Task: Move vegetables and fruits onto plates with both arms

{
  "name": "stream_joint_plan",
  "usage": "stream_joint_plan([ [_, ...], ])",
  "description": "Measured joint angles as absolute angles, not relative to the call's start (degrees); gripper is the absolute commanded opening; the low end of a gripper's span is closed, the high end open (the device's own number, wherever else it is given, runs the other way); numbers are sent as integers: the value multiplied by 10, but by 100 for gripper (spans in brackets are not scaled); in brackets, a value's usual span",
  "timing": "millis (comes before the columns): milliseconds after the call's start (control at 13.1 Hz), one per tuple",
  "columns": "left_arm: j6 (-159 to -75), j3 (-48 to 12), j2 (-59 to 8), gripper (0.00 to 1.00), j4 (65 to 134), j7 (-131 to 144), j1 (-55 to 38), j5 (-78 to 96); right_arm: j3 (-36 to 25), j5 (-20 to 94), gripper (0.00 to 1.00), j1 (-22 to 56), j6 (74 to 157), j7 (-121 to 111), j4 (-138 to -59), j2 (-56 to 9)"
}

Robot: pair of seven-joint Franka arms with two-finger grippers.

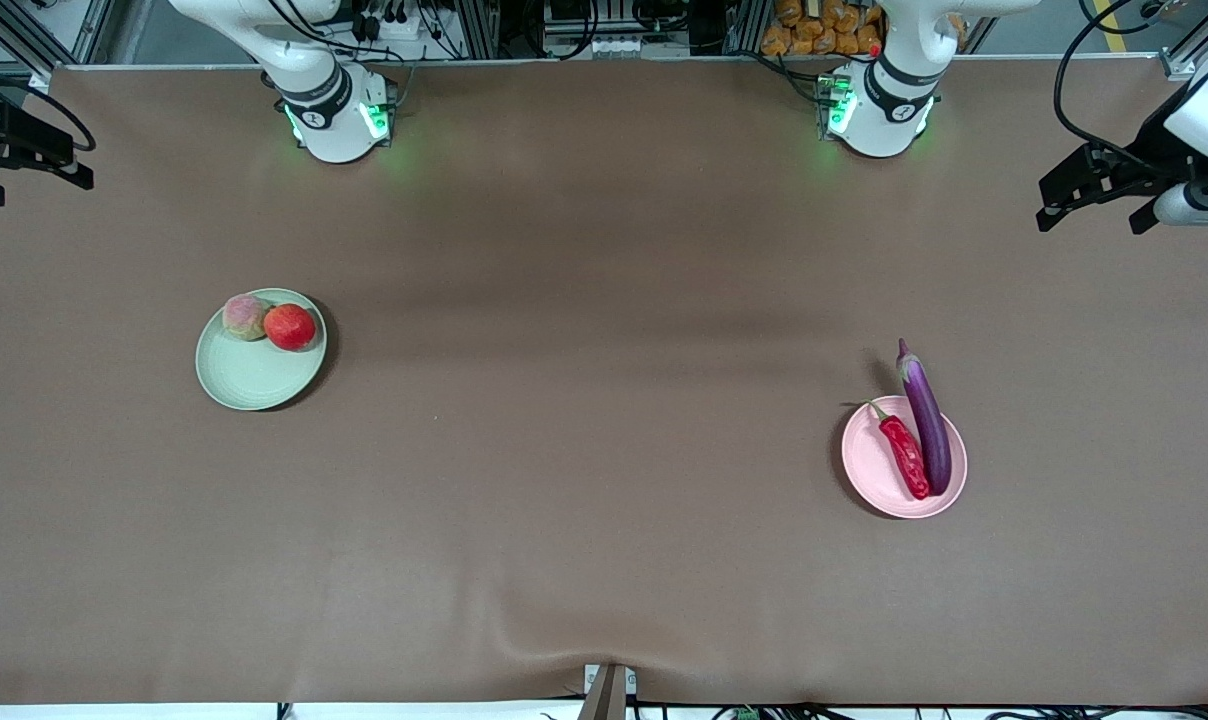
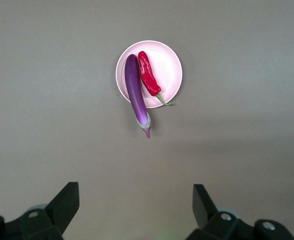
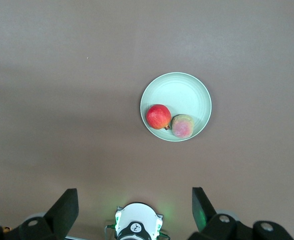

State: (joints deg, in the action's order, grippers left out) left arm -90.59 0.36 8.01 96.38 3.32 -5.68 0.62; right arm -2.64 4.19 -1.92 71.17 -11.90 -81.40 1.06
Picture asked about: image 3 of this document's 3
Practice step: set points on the brown table cloth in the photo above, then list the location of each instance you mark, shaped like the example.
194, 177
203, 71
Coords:
61, 100

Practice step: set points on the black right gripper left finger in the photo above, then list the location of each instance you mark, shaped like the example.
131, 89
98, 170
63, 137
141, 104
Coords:
36, 227

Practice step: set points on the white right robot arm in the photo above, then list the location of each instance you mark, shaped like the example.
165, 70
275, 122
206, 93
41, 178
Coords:
136, 220

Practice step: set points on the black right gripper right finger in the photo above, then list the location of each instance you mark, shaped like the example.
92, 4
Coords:
224, 228

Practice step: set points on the green pink peach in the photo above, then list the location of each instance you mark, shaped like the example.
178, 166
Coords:
183, 126

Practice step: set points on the pale green round plate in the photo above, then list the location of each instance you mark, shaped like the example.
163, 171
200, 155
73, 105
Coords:
179, 92

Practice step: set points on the red yellow apple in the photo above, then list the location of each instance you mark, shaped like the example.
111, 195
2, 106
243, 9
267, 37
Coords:
158, 116

